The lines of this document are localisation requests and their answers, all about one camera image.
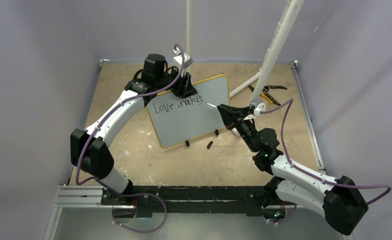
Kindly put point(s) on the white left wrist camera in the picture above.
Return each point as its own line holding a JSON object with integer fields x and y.
{"x": 182, "y": 59}

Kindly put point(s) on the yellow-framed whiteboard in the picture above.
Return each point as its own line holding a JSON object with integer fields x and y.
{"x": 178, "y": 120}

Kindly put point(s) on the yellow-handled pliers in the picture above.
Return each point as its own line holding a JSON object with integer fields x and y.
{"x": 269, "y": 98}

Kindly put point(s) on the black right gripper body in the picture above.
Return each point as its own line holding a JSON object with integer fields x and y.
{"x": 239, "y": 116}

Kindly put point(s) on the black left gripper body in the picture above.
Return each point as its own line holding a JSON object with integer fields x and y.
{"x": 179, "y": 89}

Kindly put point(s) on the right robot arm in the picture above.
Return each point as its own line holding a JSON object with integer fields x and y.
{"x": 337, "y": 200}

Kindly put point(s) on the white PVC pipe frame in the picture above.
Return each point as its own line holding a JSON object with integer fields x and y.
{"x": 245, "y": 31}

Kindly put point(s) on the black-capped whiteboard marker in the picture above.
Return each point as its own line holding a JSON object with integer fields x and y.
{"x": 211, "y": 105}

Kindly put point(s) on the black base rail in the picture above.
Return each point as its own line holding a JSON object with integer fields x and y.
{"x": 149, "y": 199}

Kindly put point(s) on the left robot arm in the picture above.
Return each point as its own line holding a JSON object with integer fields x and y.
{"x": 89, "y": 148}

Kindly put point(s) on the black marker cap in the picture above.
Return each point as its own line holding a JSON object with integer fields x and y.
{"x": 209, "y": 145}

